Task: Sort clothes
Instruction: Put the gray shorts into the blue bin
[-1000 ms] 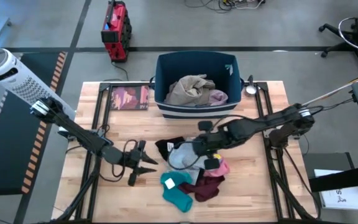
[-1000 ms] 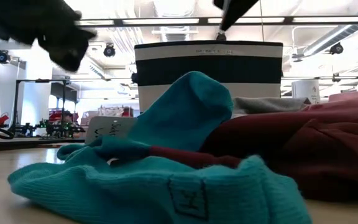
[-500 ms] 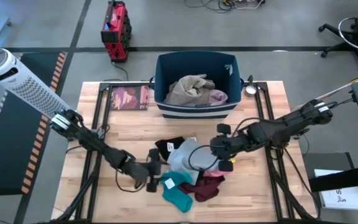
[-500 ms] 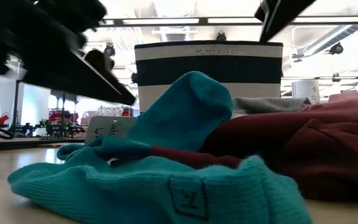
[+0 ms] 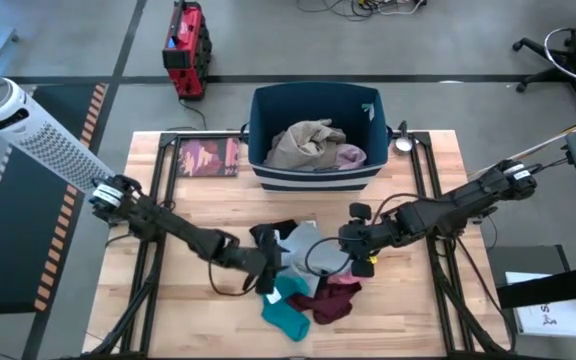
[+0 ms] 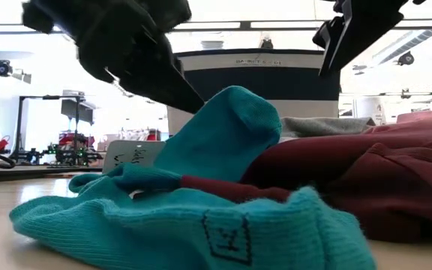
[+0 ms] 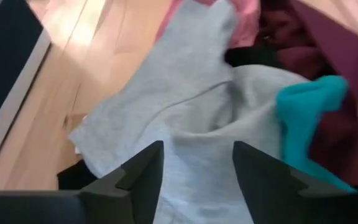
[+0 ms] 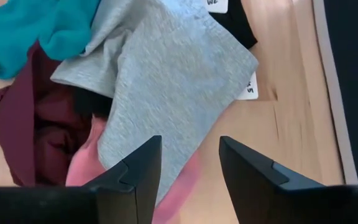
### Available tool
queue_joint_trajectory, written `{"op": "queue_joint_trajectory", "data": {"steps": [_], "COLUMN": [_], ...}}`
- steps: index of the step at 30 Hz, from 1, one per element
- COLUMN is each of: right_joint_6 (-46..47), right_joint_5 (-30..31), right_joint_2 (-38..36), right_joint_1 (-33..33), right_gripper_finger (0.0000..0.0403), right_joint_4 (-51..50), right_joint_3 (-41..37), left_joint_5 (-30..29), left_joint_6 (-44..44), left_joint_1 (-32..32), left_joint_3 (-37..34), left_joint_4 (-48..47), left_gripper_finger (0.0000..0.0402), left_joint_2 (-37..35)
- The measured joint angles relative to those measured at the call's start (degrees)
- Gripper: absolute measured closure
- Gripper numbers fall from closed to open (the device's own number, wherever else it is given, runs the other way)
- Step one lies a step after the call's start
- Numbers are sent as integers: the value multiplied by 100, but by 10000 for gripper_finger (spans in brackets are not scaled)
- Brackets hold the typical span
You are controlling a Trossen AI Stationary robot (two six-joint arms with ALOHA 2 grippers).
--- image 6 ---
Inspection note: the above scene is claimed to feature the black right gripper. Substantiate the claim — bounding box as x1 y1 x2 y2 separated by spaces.
312 0 410 78

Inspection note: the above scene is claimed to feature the grey garment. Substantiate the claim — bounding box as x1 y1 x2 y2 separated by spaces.
280 116 377 140

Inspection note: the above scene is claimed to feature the light pink garment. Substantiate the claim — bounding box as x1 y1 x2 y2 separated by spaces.
395 109 432 127

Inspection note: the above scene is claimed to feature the maroon garment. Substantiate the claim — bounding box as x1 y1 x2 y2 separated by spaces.
180 119 432 243

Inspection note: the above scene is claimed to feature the red shelving rack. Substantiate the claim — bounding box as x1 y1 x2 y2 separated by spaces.
144 128 162 143

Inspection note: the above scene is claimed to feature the black ceiling spotlight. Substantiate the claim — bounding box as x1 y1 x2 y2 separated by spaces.
397 51 416 67
0 59 14 78

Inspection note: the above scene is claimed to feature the white pillar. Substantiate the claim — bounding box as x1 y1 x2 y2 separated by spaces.
353 96 386 127

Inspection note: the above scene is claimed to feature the white paper card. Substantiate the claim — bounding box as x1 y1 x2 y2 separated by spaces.
102 139 167 175

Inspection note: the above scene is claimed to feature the navy white striped fabric basket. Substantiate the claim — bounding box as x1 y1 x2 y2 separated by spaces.
166 47 342 137

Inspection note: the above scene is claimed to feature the black robot workstation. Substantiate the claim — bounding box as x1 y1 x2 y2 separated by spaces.
10 89 103 168

